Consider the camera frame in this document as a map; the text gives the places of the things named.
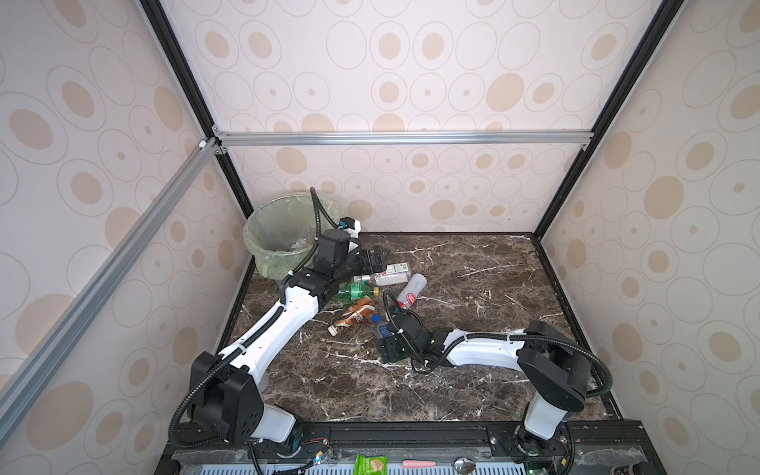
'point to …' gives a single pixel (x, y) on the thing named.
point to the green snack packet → (371, 465)
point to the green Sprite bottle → (358, 291)
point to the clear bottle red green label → (395, 273)
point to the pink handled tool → (415, 463)
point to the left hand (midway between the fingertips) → (388, 251)
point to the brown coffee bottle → (360, 311)
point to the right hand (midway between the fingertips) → (394, 341)
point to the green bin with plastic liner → (283, 229)
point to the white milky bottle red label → (415, 287)
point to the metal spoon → (464, 465)
